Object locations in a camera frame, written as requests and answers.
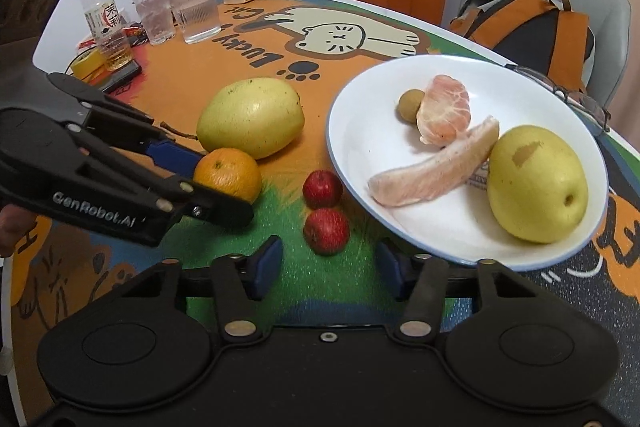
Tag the large yellow mango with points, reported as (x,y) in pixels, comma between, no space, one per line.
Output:
(250,117)

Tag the white round plate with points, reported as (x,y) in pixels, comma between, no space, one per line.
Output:
(360,142)

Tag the yellow pear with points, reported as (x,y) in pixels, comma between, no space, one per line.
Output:
(537,184)

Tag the clear plastic cup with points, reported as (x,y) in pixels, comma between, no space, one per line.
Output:
(152,14)

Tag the eyeglasses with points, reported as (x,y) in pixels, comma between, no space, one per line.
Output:
(595,107)

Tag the small red fruit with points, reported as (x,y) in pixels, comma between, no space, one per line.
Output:
(322,188)
(326,231)

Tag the peeled pomelo segment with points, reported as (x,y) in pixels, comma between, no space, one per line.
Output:
(430,172)

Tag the frosted ribbed cup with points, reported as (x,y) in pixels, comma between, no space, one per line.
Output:
(197,14)

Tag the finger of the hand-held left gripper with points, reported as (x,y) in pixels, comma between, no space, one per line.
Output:
(215,207)
(175,153)

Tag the clear drink bottle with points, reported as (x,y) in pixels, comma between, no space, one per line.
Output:
(102,17)

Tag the colourful cat printed mat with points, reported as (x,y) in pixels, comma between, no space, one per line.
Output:
(165,77)

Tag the brown longan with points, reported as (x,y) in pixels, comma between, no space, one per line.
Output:
(410,106)

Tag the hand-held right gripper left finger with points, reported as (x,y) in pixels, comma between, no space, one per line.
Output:
(267,264)

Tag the black phone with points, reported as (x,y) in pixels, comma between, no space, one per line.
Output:
(120,74)

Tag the whole orange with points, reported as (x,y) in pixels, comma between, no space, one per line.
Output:
(235,169)

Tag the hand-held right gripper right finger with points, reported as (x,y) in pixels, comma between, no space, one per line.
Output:
(390,267)

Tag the peeled mandarin half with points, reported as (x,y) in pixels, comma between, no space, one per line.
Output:
(442,109)

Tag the orange and black backpack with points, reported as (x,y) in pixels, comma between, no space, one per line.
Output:
(530,27)

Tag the red packet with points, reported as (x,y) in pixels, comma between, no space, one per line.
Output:
(134,30)

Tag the yellow tape roll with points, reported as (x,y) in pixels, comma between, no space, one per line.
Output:
(87,64)

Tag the person's left hand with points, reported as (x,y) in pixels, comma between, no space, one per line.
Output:
(12,227)

